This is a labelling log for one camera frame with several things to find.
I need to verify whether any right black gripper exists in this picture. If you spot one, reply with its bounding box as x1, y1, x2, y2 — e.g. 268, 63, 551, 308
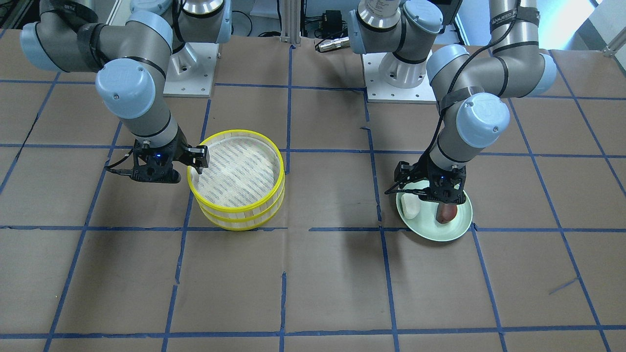
131, 129, 208, 183

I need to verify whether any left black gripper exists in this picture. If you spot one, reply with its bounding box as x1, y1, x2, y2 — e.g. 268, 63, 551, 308
394, 156, 467, 205

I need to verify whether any white bun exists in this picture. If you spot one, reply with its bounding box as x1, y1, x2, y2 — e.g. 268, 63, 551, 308
401, 193, 421, 219

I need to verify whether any yellow steamer layer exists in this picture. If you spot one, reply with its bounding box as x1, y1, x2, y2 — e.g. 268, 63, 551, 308
195, 190, 285, 230
186, 130, 285, 215

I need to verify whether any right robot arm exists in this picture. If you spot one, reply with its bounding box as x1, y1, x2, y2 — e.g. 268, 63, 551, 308
20, 0, 232, 183

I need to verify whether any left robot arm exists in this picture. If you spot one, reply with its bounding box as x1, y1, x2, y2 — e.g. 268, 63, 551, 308
347, 0, 557, 205

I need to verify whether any brown bun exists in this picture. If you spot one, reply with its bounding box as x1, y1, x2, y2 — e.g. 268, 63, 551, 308
435, 202, 458, 224

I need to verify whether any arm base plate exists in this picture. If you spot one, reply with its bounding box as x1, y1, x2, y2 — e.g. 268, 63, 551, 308
163, 43, 221, 98
361, 53, 436, 104

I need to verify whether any aluminium frame post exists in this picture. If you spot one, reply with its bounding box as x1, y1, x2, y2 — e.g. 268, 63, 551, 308
279, 0, 304, 47

